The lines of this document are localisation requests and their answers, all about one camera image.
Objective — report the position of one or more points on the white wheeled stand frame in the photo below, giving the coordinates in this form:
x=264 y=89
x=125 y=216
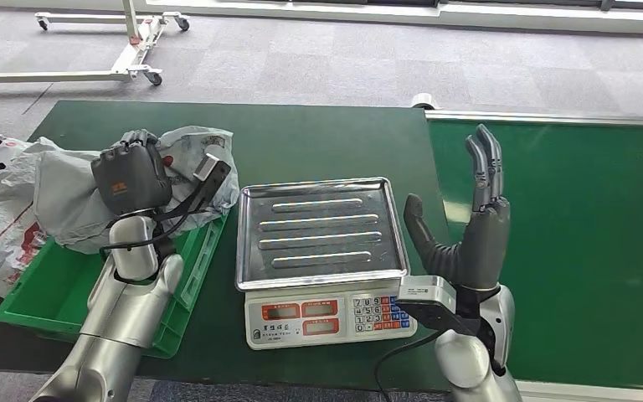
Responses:
x=127 y=61

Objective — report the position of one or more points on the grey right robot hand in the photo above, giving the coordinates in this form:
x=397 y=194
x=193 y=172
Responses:
x=482 y=244

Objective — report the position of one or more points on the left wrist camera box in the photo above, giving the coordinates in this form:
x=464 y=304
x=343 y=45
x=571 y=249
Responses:
x=210 y=175

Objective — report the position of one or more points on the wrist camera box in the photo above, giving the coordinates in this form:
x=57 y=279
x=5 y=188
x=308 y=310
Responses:
x=210 y=175
x=427 y=302

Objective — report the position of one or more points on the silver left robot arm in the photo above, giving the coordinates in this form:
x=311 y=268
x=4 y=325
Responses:
x=116 y=322

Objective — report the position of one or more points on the grey plastic mailer package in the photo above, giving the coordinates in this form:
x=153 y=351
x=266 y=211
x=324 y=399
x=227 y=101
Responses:
x=66 y=199

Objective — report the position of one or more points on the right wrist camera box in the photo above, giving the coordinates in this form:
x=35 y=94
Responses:
x=427 y=302

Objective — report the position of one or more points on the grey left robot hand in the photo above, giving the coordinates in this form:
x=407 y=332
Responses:
x=130 y=177

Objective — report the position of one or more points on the silver conveyor end roller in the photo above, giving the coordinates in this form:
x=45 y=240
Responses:
x=423 y=101

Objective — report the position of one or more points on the white electronic scale steel tray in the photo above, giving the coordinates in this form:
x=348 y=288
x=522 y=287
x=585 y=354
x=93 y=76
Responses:
x=318 y=238

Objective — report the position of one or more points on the green plastic crate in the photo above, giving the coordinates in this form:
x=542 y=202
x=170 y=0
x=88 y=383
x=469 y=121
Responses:
x=44 y=299

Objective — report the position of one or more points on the green conveyor belt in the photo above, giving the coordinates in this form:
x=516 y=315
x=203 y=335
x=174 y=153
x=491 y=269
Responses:
x=587 y=249

